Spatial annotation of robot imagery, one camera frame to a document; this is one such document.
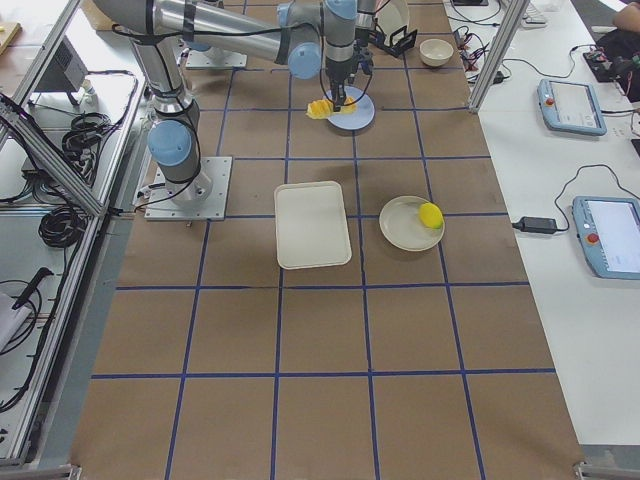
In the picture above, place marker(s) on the cream white plate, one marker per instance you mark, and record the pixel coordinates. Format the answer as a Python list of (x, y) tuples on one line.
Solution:
[(392, 15)]

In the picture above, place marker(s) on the cream bowl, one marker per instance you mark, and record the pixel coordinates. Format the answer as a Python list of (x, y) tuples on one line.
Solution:
[(435, 52)]

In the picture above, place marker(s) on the striped bread roll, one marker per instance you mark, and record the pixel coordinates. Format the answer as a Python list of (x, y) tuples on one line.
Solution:
[(325, 108)]

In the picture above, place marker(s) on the black plate rack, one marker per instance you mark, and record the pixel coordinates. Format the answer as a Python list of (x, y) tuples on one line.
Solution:
[(396, 43)]

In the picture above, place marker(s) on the aluminium frame post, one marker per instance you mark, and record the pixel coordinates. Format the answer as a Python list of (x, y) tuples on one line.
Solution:
[(502, 40)]

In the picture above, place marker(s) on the near teach pendant tablet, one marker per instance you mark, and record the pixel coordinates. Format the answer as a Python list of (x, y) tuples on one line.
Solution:
[(608, 232)]

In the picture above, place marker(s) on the grey electronics box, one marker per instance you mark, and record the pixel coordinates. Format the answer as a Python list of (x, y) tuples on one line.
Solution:
[(65, 73)]

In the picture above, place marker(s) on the far teach pendant tablet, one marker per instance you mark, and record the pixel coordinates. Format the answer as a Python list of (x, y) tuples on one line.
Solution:
[(570, 107)]

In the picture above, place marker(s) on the black power brick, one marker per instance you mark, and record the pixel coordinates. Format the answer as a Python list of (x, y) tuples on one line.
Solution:
[(539, 225)]

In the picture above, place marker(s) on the yellow lemon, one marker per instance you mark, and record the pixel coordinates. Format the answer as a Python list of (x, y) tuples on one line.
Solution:
[(430, 216)]

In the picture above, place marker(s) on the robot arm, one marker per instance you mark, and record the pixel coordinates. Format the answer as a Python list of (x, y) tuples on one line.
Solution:
[(312, 40), (364, 32)]

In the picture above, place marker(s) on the teach pendant tablet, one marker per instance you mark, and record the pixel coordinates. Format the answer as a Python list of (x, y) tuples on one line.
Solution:
[(570, 107), (608, 232)]

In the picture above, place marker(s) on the blue plate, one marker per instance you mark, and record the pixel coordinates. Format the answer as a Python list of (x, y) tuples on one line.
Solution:
[(360, 117)]

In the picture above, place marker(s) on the white rectangular tray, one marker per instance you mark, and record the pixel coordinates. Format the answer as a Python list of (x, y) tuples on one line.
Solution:
[(311, 225)]

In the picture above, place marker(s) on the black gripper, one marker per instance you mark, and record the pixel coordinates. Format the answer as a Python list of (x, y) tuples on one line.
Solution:
[(362, 35), (338, 71)]

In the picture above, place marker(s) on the white shallow dish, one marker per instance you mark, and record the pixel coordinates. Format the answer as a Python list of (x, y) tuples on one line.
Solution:
[(401, 226)]

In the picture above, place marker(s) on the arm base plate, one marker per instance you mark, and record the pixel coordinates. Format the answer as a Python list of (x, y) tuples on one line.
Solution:
[(204, 199), (214, 59)]

